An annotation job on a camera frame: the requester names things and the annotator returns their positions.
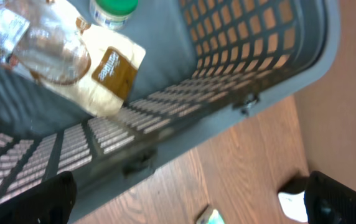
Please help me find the green lid jar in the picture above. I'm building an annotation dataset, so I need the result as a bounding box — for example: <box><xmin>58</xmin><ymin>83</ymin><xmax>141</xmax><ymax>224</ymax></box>
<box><xmin>89</xmin><ymin>0</ymin><xmax>139</xmax><ymax>30</ymax></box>

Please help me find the small teal snack packet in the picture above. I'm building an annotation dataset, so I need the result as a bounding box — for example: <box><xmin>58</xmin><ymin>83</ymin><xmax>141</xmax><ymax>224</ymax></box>
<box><xmin>195</xmin><ymin>205</ymin><xmax>225</xmax><ymax>224</ymax></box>

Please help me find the white barcode scanner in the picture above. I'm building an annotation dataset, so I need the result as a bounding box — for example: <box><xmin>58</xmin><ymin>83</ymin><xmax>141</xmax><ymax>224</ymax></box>
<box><xmin>278</xmin><ymin>176</ymin><xmax>308</xmax><ymax>223</ymax></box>

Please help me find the dark grey plastic basket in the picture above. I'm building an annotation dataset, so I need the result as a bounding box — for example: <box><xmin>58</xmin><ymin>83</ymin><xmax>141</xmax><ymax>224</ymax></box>
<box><xmin>0</xmin><ymin>0</ymin><xmax>340</xmax><ymax>222</ymax></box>

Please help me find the beige brown snack pouch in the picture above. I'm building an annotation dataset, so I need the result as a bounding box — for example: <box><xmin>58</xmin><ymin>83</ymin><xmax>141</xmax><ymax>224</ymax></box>
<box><xmin>0</xmin><ymin>1</ymin><xmax>146</xmax><ymax>117</ymax></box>

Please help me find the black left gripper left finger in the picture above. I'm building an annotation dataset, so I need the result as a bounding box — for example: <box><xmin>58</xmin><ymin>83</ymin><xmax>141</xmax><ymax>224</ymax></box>
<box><xmin>0</xmin><ymin>171</ymin><xmax>77</xmax><ymax>224</ymax></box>

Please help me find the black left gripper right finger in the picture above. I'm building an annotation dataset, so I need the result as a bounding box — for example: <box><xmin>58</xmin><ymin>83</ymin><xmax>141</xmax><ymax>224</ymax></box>
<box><xmin>304</xmin><ymin>171</ymin><xmax>356</xmax><ymax>224</ymax></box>

